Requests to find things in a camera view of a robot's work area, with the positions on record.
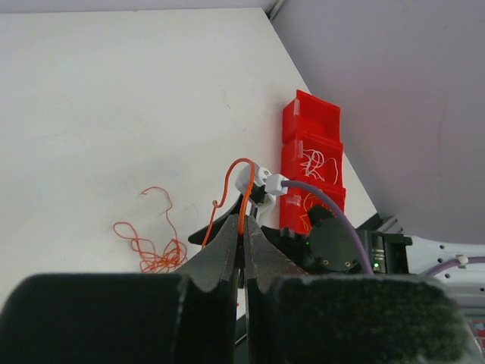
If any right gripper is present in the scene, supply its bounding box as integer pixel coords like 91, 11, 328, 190
188, 200, 360, 275

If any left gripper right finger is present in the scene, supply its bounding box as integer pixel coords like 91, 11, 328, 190
242, 216, 305, 363

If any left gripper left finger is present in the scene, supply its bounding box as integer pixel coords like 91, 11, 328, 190
176, 215, 238, 363

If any yellow thin cable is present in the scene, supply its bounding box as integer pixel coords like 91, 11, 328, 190
300, 193, 323, 228

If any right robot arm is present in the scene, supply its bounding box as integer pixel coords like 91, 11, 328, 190
261, 205, 484, 307

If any red plastic compartment bin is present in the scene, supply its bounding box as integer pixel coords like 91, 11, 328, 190
280, 90, 346, 209

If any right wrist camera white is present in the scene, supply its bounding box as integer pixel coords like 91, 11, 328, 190
235, 164, 288, 224

